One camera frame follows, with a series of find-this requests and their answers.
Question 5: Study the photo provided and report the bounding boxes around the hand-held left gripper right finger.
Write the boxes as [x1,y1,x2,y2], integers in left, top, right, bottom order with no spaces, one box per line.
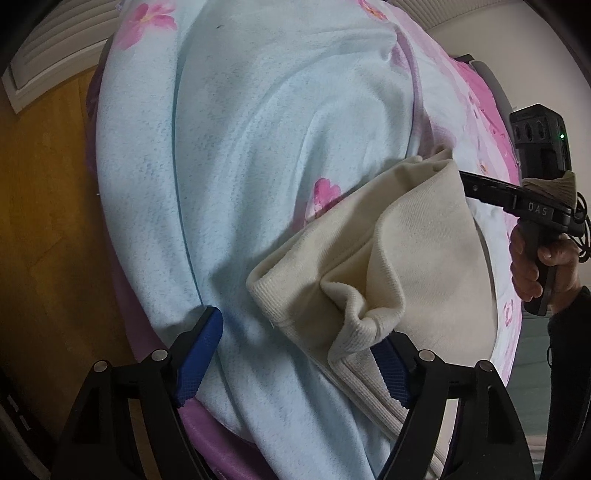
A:
[369,332,536,480]

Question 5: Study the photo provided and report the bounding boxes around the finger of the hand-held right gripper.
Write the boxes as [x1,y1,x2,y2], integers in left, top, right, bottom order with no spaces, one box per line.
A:
[459,171,522,208]

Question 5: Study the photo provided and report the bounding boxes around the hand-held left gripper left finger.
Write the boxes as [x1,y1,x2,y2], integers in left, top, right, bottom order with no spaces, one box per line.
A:
[58,307,225,480]

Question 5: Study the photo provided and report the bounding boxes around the cream pants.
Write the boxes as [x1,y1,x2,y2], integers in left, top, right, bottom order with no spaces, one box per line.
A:
[246,147,499,444]

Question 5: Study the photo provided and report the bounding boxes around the person's right forearm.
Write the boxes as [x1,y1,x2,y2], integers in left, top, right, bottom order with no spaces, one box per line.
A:
[540,286,591,480]

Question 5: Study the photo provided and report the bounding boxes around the person's right hand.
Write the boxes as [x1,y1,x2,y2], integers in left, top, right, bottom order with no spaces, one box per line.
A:
[508,226,583,310]

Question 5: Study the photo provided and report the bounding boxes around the grey padded headboard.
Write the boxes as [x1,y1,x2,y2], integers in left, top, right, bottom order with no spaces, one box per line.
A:
[455,54,513,121]

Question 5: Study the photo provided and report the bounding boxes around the green curtain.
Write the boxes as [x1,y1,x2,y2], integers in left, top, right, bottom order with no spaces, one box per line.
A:
[508,318,555,444]

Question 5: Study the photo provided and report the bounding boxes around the white louvred wardrobe door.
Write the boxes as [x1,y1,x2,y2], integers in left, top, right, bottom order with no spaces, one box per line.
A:
[392,0,513,31]
[2,0,123,112]

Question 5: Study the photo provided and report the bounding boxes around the dark object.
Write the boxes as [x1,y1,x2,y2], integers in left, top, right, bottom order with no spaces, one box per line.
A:
[0,369,51,480]

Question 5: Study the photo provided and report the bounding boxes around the floral pink and blue duvet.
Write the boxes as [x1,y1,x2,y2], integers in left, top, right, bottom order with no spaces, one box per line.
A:
[95,0,525,480]

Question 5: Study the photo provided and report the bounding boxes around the black cable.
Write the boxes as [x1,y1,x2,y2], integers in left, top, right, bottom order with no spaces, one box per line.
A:
[570,189,591,254]

